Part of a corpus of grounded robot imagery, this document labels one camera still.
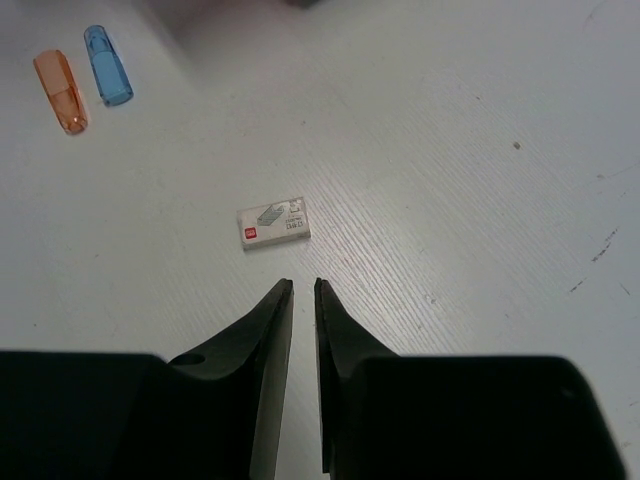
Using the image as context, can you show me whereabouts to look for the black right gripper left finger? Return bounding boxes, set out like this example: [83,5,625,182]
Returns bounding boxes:
[1,279,294,479]

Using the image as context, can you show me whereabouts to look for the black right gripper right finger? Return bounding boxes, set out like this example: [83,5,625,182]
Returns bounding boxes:
[314,279,626,479]

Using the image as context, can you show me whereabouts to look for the white staples box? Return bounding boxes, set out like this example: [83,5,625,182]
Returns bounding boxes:
[236,197,311,251]

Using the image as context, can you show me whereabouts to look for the blue correction tape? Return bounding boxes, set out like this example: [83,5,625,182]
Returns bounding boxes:
[84,25,134,107]

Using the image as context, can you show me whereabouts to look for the orange correction tape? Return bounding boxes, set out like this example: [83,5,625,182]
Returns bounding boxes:
[33,50,88,135]

